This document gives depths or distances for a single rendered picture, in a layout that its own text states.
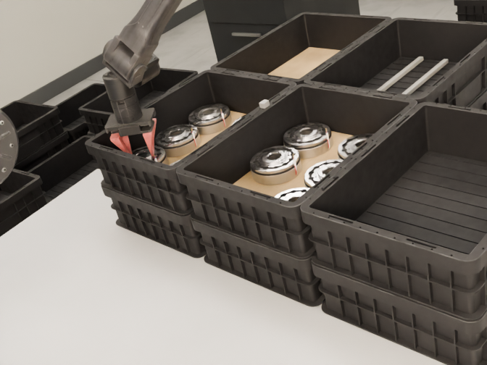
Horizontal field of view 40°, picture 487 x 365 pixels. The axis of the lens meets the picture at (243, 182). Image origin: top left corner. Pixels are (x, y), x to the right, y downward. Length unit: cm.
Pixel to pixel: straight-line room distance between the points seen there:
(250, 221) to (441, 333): 38
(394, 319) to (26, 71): 375
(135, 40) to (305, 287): 57
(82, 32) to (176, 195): 358
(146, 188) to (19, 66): 320
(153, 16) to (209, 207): 38
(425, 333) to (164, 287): 54
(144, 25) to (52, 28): 337
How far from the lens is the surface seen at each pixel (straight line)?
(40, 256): 162
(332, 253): 108
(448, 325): 103
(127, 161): 138
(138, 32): 133
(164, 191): 134
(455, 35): 172
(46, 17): 465
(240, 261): 128
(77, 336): 134
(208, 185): 120
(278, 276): 123
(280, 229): 113
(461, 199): 122
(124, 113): 143
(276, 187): 132
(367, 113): 141
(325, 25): 192
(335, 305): 118
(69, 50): 476
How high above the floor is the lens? 152
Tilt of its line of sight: 30 degrees down
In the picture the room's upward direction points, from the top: 14 degrees counter-clockwise
